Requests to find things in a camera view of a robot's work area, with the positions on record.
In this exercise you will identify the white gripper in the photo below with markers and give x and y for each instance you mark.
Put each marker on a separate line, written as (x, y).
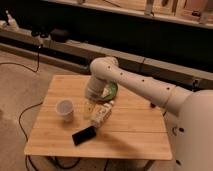
(89, 106)

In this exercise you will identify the black eraser block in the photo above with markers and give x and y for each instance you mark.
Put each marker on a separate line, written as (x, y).
(84, 135)

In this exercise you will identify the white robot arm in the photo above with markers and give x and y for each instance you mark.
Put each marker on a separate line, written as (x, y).
(194, 147)

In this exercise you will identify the white plastic bottle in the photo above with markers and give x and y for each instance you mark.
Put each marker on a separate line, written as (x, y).
(102, 114)

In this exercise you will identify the white food piece on plate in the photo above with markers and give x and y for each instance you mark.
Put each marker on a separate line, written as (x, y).
(105, 93)

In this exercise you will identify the green plate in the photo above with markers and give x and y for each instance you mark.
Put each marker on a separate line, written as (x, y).
(113, 88)

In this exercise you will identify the black box on ledge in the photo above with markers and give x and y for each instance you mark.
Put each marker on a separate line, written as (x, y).
(59, 35)

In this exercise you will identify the small white bottle on ledge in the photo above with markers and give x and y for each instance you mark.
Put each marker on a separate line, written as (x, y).
(12, 22)

